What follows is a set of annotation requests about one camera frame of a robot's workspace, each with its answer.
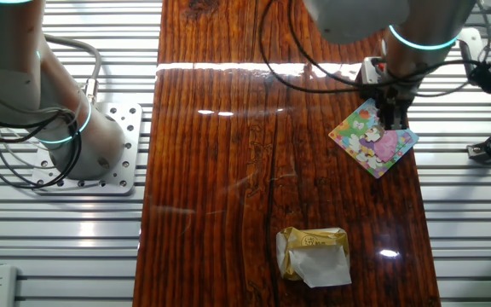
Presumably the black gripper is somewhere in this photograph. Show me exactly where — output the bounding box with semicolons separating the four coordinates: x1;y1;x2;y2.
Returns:
358;78;420;131

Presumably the grey box with red button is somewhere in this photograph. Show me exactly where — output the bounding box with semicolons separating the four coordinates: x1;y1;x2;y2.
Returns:
359;56;390;85

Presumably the gold wrapped snack packet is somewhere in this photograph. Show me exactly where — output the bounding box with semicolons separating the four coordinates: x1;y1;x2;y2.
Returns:
275;226;353;289

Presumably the black wrist camera plug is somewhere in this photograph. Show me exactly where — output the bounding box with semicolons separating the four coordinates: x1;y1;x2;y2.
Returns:
468;61;491;96

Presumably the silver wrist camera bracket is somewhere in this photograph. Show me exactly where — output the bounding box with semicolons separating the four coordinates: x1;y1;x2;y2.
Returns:
457;27;486;82

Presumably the black camera cable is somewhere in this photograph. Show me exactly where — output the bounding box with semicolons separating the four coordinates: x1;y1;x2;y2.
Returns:
287;0;483;89

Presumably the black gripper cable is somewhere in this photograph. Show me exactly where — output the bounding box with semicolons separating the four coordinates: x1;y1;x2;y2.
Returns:
257;0;364;95

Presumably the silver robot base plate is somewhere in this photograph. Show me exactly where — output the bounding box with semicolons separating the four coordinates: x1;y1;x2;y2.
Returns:
30;101;143;196

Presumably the thick grey base cable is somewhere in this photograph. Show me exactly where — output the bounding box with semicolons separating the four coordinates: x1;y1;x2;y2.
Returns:
44;34;102;106

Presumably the black base cable bundle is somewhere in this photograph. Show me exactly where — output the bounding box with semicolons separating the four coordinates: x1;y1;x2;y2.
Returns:
0;108;83;191

